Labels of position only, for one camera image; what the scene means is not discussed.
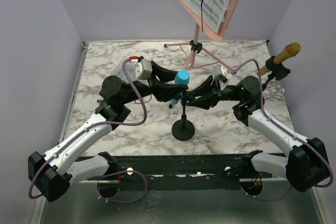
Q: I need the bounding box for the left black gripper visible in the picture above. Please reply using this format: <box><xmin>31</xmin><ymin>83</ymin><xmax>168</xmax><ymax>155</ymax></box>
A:
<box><xmin>120</xmin><ymin>61</ymin><xmax>188</xmax><ymax>105</ymax></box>

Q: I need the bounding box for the blue microphone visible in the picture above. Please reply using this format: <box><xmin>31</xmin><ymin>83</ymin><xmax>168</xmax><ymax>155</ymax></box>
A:
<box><xmin>169</xmin><ymin>70</ymin><xmax>190</xmax><ymax>109</ymax></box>

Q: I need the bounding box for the pink music stand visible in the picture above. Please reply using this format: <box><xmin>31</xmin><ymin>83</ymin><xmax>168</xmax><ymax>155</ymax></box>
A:
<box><xmin>162</xmin><ymin>0</ymin><xmax>251</xmax><ymax>70</ymax></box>

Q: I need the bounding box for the black round-base mic stand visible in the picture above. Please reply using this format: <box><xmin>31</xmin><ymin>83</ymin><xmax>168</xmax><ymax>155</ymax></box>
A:
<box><xmin>172</xmin><ymin>91</ymin><xmax>195</xmax><ymax>141</ymax></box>

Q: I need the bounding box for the black desktop mic stand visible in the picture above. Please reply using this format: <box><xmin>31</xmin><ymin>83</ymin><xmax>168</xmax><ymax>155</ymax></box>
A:
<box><xmin>262</xmin><ymin>56</ymin><xmax>291</xmax><ymax>91</ymax></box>

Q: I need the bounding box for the gold microphone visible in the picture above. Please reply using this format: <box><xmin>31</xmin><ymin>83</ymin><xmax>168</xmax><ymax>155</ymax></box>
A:
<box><xmin>260</xmin><ymin>42</ymin><xmax>301</xmax><ymax>75</ymax></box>

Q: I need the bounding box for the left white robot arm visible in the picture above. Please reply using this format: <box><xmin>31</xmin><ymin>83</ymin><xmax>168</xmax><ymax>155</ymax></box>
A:
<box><xmin>27</xmin><ymin>56</ymin><xmax>188</xmax><ymax>202</ymax></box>

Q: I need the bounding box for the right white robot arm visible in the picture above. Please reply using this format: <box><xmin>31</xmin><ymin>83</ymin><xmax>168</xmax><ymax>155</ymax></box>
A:
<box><xmin>188</xmin><ymin>76</ymin><xmax>333</xmax><ymax>192</ymax></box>

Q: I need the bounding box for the clear plastic compartment box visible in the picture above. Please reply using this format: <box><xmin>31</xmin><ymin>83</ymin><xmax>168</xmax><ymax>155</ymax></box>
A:
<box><xmin>111</xmin><ymin>59</ymin><xmax>126</xmax><ymax>81</ymax></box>

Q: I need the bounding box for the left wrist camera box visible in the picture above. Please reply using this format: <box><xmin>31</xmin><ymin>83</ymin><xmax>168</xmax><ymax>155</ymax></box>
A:
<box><xmin>125</xmin><ymin>57</ymin><xmax>152</xmax><ymax>81</ymax></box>

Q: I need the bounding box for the black mounting rail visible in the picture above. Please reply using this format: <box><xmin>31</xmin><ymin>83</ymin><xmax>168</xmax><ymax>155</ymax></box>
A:
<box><xmin>107</xmin><ymin>154</ymin><xmax>260</xmax><ymax>191</ymax></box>

